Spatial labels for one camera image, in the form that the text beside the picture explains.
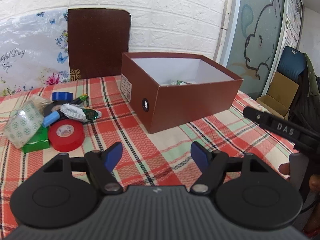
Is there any red tape roll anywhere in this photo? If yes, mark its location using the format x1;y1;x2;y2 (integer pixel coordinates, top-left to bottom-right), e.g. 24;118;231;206
48;119;85;152

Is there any silver green snack packet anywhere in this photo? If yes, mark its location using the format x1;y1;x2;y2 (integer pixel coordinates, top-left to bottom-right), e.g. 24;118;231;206
60;103;102;123

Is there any black green marker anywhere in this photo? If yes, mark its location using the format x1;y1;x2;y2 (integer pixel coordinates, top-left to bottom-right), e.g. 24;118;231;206
70;94;88;105

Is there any green small box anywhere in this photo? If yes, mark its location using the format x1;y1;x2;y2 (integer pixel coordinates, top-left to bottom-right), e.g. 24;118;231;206
22;126;50;153

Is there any blue capped marker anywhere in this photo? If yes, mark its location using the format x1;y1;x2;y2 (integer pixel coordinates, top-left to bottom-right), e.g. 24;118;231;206
42;111;61;128

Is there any black tape roll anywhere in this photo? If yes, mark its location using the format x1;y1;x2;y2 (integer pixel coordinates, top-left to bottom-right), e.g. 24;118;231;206
43;100;68;117

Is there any blue tape roll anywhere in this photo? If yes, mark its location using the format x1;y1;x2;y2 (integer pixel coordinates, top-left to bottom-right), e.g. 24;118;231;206
52;92;73;102

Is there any clear bag of beads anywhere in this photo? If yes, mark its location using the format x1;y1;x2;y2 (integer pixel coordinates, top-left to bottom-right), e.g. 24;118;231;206
30;95;52;109

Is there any white green patterned tape roll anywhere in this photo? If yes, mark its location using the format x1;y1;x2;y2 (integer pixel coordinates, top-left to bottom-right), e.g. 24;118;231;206
3;100;44;149

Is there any person's right hand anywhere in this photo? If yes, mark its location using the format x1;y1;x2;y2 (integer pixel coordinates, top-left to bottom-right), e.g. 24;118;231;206
278;163;319;236

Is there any red plaid blanket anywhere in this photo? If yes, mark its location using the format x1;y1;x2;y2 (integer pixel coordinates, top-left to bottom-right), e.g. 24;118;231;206
0;75;299;238

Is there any dark green jacket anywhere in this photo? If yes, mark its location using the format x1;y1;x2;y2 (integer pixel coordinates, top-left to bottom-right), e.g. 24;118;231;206
289;53;319;133

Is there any open cardboard box on floor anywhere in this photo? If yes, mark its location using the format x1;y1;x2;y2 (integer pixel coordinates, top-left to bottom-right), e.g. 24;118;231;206
256;72;299;120

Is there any brown cardboard shoe box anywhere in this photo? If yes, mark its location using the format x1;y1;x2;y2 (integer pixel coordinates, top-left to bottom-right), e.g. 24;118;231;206
120;52;243;134

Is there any blue chair back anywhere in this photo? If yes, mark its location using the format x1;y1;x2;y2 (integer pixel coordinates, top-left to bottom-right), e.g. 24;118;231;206
277;46;306;83

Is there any dark brown wooden headboard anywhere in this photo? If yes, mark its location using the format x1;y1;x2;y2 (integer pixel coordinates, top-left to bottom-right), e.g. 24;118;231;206
68;8;131;81

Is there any glass door with cartoon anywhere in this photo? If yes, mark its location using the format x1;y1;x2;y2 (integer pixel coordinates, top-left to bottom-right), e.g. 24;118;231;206
223;0;285;99

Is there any wall poster with text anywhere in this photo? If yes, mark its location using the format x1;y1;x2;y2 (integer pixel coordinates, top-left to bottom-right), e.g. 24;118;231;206
284;0;303;49

